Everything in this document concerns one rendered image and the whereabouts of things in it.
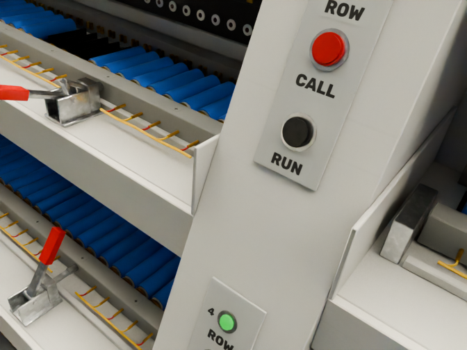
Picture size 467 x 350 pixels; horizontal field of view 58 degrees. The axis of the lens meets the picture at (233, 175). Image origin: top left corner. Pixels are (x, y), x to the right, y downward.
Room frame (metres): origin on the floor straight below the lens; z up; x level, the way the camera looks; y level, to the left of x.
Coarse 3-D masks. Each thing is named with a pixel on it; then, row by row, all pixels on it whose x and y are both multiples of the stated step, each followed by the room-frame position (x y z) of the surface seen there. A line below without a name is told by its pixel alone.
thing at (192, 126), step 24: (0, 24) 0.45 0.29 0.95; (24, 48) 0.41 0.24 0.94; (48, 48) 0.41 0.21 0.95; (72, 72) 0.38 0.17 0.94; (96, 72) 0.37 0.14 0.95; (120, 96) 0.35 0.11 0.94; (144, 96) 0.34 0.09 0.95; (120, 120) 0.32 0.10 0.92; (168, 120) 0.32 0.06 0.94; (192, 120) 0.31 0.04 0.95; (216, 120) 0.31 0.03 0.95; (168, 144) 0.30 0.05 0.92; (192, 144) 0.30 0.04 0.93
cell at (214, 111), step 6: (228, 96) 0.37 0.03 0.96; (216, 102) 0.35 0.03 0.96; (222, 102) 0.35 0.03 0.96; (228, 102) 0.36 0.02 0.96; (204, 108) 0.34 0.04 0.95; (210, 108) 0.34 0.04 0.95; (216, 108) 0.34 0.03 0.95; (222, 108) 0.35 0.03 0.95; (228, 108) 0.35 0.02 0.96; (210, 114) 0.34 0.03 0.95; (216, 114) 0.34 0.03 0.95; (222, 114) 0.35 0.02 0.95
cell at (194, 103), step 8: (216, 88) 0.38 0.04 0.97; (224, 88) 0.38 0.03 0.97; (232, 88) 0.39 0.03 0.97; (192, 96) 0.36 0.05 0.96; (200, 96) 0.36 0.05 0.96; (208, 96) 0.37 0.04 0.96; (216, 96) 0.37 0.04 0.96; (224, 96) 0.38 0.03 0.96; (192, 104) 0.35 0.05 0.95; (200, 104) 0.35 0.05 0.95; (208, 104) 0.36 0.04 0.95
